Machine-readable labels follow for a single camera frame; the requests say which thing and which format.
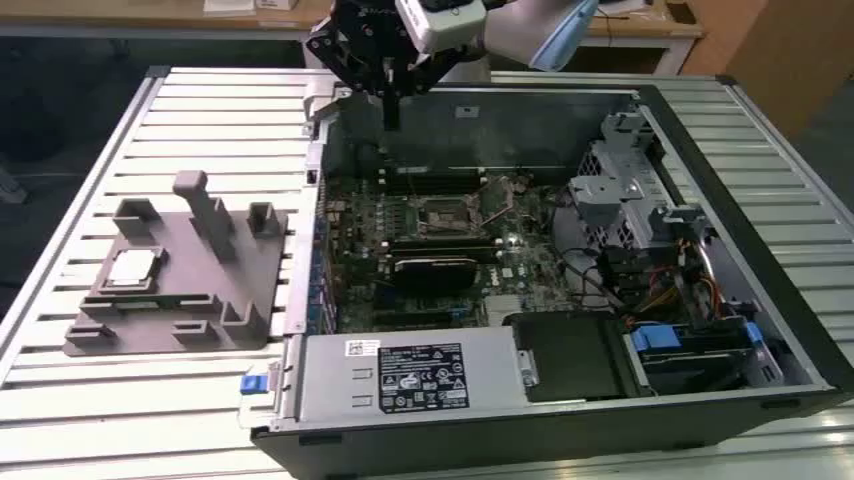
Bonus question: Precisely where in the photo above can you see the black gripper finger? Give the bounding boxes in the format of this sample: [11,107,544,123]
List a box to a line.
[307,17,396,131]
[394,47,463,131]

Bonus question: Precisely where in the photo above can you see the metal socket cover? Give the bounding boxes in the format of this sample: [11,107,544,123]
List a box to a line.
[470,174,523,227]

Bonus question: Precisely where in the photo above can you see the silver CPU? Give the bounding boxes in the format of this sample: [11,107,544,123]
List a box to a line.
[105,248,165,289]

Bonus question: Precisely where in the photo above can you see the CPU socket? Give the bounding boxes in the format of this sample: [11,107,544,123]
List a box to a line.
[414,195,484,240]

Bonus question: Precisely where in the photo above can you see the wooden desk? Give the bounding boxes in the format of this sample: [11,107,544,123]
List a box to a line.
[0,0,708,76]

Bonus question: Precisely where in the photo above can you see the black RAM slots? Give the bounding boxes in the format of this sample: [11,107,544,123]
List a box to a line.
[388,238,500,265]
[376,166,487,197]

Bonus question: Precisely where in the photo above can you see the white paper sheet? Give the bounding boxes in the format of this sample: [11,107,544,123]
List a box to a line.
[201,0,256,15]

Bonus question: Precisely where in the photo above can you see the green motherboard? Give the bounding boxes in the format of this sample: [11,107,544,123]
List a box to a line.
[318,172,586,335]

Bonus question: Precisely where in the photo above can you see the black graphics card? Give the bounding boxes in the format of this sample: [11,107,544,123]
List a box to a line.
[388,255,479,302]

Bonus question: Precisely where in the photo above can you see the silver drive cage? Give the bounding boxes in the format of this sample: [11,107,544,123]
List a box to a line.
[566,112,679,251]

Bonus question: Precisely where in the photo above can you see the grey parts rack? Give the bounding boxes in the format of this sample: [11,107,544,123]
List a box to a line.
[60,169,296,357]

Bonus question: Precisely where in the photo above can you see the small silver heatsink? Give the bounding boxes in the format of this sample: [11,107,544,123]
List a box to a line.
[484,294,527,320]

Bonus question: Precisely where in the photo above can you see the grey plastic latch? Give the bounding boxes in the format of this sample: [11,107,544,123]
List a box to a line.
[647,203,706,239]

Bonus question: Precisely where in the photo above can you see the black power supply label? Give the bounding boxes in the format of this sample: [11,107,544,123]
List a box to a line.
[376,341,472,414]

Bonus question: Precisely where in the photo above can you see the grey chair leg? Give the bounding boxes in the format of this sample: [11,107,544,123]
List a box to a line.
[0,152,29,205]

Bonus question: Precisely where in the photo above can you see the silver power supply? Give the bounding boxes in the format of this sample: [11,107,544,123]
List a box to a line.
[292,327,532,426]

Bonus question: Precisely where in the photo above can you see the brown wooden cabinet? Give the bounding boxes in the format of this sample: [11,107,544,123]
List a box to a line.
[679,0,854,146]

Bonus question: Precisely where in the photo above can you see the blue disk carrier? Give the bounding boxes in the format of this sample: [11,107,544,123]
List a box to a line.
[628,321,763,359]

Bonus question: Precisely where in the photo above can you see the black hard disk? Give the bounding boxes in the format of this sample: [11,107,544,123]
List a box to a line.
[638,349,753,396]

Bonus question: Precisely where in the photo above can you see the black PC case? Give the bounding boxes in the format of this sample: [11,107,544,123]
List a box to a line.
[236,73,854,480]

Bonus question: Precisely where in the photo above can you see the silver disk bay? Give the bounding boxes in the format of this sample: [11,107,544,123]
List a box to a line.
[619,314,789,399]

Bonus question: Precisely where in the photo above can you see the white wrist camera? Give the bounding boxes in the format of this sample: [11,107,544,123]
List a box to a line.
[392,0,487,55]

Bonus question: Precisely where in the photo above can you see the coloured power wires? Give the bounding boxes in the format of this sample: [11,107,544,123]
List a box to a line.
[623,237,729,326]

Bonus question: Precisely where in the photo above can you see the small silver bracket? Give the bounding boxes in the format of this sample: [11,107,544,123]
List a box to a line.
[515,348,540,389]

